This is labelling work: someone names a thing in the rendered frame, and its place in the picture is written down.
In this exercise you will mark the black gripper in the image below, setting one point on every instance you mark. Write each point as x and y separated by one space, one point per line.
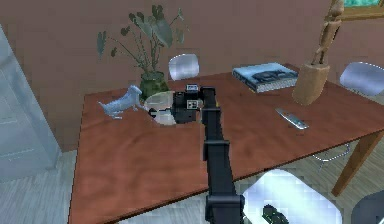
183 113

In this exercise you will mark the pale translucent bowl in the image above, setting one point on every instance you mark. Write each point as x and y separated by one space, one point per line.
160 99

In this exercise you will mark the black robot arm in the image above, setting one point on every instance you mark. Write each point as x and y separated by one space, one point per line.
216 160

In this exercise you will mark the green house plant in pot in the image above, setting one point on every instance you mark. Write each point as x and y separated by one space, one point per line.
153 85

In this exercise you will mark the pale blue dog statue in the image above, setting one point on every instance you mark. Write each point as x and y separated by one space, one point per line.
121 103

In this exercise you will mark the red-brown wooden table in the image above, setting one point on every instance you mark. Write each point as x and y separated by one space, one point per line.
133 160

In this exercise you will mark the white round-backed chair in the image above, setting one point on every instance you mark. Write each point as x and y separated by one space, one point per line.
183 66
361 78
293 196

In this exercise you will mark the blue grey book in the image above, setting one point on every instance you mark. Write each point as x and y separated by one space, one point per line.
263 76

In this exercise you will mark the white room door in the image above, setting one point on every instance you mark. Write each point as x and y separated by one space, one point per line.
23 126

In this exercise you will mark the grey remote control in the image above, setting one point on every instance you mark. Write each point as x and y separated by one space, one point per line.
291 118

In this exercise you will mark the black green small object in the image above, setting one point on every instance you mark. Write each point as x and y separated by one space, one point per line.
275 215

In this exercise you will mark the tan wooden figure statue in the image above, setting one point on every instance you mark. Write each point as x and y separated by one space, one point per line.
311 83

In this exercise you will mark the wooden framed window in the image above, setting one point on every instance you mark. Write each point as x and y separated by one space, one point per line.
363 13

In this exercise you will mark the dark grey chair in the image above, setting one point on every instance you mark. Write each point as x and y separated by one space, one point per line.
370 210

